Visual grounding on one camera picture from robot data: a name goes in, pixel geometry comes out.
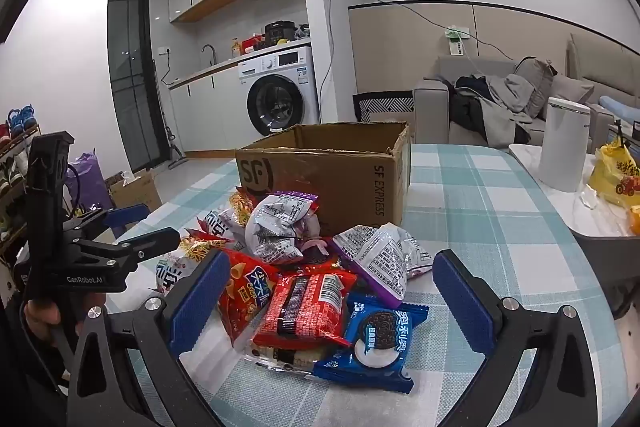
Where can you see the clear cracker packet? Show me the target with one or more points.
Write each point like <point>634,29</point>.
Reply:
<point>280,357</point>

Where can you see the small cardboard box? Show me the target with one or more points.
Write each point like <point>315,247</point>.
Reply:
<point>140,194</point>

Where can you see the yellow plastic bag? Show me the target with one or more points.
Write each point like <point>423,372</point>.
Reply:
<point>607,172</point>

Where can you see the silver purple snack bag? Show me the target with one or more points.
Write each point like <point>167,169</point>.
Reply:
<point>275,227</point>
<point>380,257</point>

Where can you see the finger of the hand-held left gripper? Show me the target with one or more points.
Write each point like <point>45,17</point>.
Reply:
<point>155,241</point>
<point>127,214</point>

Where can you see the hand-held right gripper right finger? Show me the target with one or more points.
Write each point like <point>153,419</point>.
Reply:
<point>460,302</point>

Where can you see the blue sneaker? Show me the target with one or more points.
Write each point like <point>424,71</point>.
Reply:
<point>21,119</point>

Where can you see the black white patterned chair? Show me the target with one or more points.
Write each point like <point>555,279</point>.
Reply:
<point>382,107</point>

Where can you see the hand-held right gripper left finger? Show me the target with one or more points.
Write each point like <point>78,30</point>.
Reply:
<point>200,302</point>

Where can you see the metal faucet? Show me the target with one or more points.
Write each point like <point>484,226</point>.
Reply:
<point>214,57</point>

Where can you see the light blue pillow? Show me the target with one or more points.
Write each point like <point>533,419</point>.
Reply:
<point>620,104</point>

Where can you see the black rice cooker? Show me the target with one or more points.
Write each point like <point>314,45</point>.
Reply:
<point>279,33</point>

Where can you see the brown cardboard shipping box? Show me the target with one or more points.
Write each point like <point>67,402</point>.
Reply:
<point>350,187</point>

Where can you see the grey cushion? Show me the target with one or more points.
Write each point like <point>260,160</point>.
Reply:
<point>537,82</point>
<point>570,89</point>

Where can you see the blue cookie packet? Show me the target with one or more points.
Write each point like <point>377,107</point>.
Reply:
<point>375,337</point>

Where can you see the white washing machine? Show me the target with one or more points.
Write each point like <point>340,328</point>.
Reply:
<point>280,107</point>

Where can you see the black glass door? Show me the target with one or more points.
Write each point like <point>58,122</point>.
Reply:
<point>130,82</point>

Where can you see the grey sofa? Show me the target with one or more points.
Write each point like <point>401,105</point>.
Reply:
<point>430,112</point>

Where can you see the yellow bottle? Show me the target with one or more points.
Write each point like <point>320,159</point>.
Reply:
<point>235,49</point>

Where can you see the orange chip bag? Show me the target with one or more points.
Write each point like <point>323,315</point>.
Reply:
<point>245,297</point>

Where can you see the white lower cabinets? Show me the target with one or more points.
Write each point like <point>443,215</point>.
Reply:
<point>210,112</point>

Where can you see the person's left hand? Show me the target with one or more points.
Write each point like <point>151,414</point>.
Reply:
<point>40,319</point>

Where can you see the pile of dark clothes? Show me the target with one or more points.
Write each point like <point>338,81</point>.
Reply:
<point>480,112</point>

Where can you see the stick vacuum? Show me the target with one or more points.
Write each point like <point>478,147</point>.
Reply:
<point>177,163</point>

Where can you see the white trash bin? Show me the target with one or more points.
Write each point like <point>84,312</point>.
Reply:
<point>562,147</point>

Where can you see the red box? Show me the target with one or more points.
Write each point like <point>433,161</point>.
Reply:
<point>252,44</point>

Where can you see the shoe rack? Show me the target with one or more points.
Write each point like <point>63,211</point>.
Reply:
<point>15,167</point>

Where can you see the red snack packet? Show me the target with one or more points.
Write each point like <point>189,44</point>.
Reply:
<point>300,307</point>

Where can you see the white tissue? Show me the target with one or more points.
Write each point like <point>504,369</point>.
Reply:
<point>590,198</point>

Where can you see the white marble side table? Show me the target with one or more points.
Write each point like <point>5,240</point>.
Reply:
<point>570,212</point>

